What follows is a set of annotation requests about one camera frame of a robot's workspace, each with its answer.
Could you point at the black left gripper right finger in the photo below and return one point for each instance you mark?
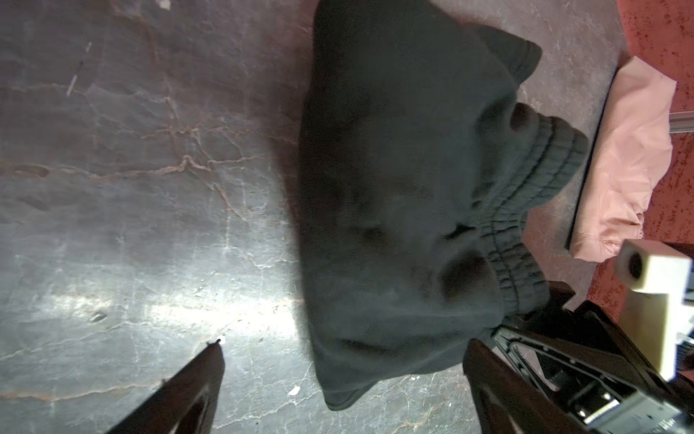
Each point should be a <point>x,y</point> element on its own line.
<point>504,402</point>

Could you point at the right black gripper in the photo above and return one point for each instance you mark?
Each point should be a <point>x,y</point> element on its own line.
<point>582,362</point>

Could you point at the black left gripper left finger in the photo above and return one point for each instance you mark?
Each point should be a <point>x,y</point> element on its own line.
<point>186,403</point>

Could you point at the pink shorts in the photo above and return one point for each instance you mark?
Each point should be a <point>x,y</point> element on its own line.
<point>632,153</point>

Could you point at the black shorts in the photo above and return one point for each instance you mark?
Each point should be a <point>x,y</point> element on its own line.
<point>417,167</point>

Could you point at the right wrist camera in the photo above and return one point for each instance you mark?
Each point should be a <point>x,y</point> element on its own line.
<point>657,314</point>

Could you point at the right aluminium corner post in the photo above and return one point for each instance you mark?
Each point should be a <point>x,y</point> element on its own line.
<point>681,122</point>

